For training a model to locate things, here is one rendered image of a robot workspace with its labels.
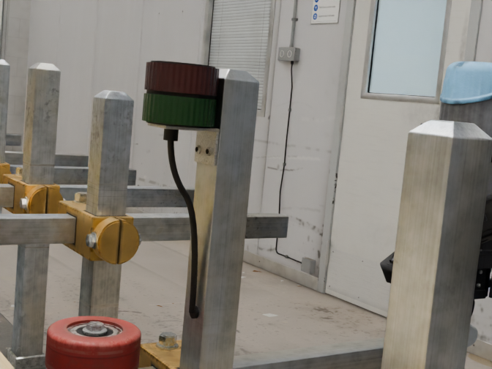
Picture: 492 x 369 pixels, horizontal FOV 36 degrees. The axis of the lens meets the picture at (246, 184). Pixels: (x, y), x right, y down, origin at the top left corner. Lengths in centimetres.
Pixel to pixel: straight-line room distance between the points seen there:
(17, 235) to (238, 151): 33
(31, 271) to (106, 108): 35
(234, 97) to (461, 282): 27
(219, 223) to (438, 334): 25
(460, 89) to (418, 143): 43
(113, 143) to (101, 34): 676
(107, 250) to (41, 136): 30
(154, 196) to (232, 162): 59
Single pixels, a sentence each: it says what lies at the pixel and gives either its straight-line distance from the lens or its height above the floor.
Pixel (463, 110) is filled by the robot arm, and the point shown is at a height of 112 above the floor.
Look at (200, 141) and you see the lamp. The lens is 66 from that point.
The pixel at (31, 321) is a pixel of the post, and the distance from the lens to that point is 115.
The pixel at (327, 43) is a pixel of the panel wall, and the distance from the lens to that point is 471.
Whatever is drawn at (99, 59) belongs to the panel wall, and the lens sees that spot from 761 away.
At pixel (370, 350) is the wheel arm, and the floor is 86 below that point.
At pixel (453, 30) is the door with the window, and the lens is 403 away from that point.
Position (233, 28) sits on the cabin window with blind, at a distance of 564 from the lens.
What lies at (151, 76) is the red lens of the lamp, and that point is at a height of 113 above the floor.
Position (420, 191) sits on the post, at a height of 107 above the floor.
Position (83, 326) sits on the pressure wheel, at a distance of 70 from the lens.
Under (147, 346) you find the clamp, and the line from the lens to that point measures 76.
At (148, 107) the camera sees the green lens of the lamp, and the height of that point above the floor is 110.
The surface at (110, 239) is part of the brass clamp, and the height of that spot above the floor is 95.
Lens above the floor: 112
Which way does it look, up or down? 6 degrees down
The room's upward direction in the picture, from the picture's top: 5 degrees clockwise
